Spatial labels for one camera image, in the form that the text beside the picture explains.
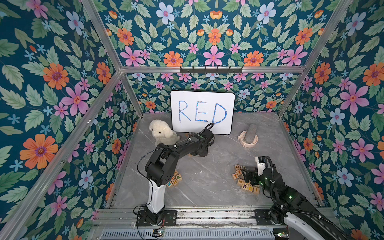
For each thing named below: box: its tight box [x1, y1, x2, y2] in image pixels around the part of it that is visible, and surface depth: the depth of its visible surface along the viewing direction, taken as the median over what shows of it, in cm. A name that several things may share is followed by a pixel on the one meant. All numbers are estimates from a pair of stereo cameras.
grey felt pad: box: [244, 124, 257, 144], surface depth 103 cm
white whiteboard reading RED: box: [170, 90, 236, 135], surface depth 97 cm
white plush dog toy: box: [149, 119, 181, 146], surface depth 89 cm
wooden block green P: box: [175, 173, 183, 182], surface depth 86 cm
